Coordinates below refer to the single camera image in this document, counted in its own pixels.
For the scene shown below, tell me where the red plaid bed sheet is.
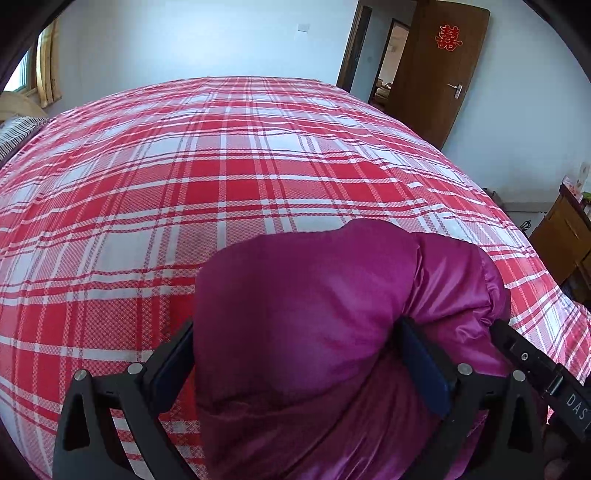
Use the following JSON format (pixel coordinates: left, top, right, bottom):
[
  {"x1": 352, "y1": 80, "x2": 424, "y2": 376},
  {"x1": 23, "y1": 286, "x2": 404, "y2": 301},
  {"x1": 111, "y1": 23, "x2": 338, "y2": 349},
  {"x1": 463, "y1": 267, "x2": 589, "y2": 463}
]
[{"x1": 0, "y1": 76, "x2": 591, "y2": 480}]

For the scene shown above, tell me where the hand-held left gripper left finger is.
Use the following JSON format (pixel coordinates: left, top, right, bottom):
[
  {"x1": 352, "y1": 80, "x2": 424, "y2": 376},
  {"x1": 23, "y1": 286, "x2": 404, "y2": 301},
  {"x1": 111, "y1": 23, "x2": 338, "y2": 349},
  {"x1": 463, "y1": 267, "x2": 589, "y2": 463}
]
[{"x1": 53, "y1": 318, "x2": 195, "y2": 480}]

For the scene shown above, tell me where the yellow curtain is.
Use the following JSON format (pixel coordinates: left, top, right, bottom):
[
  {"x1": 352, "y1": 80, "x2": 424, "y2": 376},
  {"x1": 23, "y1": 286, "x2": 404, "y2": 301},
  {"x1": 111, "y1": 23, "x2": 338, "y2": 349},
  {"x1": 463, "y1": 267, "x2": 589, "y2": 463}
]
[{"x1": 36, "y1": 18, "x2": 63, "y2": 108}]

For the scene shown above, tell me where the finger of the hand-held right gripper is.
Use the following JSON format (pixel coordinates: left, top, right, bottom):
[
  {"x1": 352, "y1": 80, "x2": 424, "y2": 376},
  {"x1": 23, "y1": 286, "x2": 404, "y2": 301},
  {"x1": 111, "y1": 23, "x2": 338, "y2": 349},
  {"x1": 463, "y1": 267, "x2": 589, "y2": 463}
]
[{"x1": 490, "y1": 318, "x2": 568, "y2": 403}]

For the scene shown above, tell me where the wooden headboard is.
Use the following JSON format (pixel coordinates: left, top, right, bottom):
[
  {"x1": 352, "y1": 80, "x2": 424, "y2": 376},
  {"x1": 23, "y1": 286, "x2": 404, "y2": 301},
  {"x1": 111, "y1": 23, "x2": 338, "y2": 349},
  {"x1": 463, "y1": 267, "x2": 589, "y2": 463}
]
[{"x1": 0, "y1": 91, "x2": 49, "y2": 121}]

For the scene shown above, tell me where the magenta down jacket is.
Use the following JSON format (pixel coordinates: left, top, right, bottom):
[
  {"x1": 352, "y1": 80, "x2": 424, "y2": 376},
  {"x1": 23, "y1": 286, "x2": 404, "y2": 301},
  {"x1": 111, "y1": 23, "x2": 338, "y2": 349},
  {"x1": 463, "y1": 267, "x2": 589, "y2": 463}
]
[{"x1": 194, "y1": 218, "x2": 548, "y2": 480}]

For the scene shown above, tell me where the brown wooden door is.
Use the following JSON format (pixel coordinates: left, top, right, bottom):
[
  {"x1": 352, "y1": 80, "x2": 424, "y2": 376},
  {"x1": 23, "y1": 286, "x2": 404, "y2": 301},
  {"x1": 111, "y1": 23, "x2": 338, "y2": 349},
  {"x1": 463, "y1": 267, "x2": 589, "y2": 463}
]
[{"x1": 387, "y1": 0, "x2": 491, "y2": 151}]

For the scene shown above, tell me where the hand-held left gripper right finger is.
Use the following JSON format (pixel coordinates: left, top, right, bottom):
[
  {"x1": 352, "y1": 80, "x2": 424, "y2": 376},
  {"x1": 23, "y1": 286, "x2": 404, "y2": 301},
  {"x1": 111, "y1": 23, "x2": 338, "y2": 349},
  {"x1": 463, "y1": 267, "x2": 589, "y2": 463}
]
[{"x1": 399, "y1": 316, "x2": 546, "y2": 480}]

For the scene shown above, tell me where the grey striped pillow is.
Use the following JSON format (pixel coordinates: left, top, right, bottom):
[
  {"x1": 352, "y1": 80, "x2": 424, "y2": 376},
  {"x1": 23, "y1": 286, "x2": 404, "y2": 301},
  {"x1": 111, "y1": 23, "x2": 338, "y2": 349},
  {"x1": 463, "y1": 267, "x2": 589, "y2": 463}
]
[{"x1": 0, "y1": 115, "x2": 51, "y2": 160}]

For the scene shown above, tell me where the wooden cabinet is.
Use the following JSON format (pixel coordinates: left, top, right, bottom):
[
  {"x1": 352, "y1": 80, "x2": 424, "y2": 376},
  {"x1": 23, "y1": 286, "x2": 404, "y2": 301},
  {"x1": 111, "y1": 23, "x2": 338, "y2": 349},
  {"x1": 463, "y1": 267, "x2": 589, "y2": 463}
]
[{"x1": 530, "y1": 184, "x2": 591, "y2": 301}]

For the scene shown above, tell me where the dark wooden door frame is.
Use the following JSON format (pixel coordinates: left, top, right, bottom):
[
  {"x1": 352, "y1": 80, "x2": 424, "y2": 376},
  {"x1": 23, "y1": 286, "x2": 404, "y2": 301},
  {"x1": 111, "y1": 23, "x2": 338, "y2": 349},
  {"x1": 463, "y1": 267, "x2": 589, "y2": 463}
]
[{"x1": 336, "y1": 0, "x2": 411, "y2": 103}]

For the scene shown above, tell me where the red paper door decoration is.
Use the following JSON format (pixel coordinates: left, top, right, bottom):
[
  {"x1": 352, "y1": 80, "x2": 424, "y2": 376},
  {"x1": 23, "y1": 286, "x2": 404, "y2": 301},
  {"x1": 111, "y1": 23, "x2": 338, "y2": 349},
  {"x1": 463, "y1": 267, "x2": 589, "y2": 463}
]
[{"x1": 435, "y1": 24, "x2": 463, "y2": 51}]

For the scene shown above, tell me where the window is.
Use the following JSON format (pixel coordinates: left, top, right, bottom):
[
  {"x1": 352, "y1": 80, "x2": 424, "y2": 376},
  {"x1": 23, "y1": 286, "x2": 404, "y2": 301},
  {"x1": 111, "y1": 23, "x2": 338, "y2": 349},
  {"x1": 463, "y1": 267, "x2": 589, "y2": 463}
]
[{"x1": 4, "y1": 48, "x2": 38, "y2": 95}]

